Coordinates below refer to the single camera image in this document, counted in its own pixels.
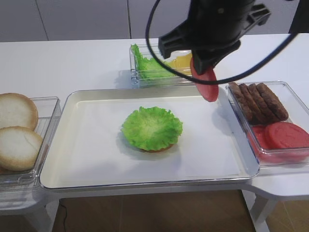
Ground red tomato slice top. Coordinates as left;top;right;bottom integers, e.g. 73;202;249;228
265;122;309;149

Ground brown meat patty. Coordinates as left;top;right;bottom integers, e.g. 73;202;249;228
229;82;253;122
239;84;267;124
256;83;289;121
248;84;279;124

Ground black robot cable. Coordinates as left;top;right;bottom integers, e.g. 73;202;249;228
145;0;300;85

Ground white right table leg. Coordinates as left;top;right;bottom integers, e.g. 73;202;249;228
245;193;278;232

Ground cream white serving tray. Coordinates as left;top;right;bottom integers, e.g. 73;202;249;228
40;86;260;190

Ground white paper tray liner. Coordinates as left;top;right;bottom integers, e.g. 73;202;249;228
63;96;241;185

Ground red tomato slice underneath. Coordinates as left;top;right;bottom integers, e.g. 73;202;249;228
247;125;271;149

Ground large upright bun half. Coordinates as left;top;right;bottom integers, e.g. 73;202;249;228
0;93;38;130

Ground clear patty and tomato container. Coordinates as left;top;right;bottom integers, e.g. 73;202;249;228
226;81;309;165

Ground yellow cheese slices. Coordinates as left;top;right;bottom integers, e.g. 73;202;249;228
167;53;192;76

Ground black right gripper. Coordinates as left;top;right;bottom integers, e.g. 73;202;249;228
158;0;271;75

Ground clear plastic bun container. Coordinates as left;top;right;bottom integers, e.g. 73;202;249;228
0;97;62;191

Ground front left bun half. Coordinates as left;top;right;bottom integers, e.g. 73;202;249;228
0;126;42;171

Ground clear lettuce and cheese container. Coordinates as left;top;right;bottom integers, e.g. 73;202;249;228
129;43;193;88

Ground green lettuce leaf on bun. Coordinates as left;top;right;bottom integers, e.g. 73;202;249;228
121;106;183;150

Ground green lettuce in container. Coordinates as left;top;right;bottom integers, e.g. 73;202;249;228
131;44;174;79

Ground black cable on floor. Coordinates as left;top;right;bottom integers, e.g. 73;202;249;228
59;204;68;232

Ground red tomato slice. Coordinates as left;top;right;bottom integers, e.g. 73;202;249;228
189;57;219;103
265;122;309;149

